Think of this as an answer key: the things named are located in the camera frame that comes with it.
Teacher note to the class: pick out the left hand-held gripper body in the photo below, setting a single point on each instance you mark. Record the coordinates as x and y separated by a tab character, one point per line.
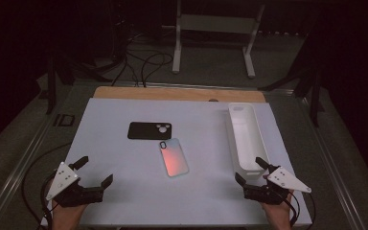
64	179

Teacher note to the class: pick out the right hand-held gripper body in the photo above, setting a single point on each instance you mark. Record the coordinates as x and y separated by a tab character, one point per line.
282	179

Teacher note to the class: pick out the white plastic bin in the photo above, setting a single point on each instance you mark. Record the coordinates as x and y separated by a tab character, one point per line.
247	137

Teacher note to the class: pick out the black phone case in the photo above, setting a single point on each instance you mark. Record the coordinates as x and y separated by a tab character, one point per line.
143	131

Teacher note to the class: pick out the pink blue gradient phone case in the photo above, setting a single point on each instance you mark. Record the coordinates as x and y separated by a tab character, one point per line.
174	158

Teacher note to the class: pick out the person's right hand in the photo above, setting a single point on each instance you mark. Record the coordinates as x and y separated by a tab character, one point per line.
279	217

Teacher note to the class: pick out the person's left hand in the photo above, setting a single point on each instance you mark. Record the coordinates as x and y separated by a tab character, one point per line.
65	218

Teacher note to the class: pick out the black stand leg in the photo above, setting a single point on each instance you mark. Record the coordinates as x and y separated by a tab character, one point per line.
51	86
314	102

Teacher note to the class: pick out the white metal stand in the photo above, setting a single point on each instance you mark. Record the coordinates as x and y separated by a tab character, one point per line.
215	24

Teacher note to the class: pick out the black rectangular floor bracket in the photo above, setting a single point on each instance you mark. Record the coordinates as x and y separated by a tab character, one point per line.
59	120

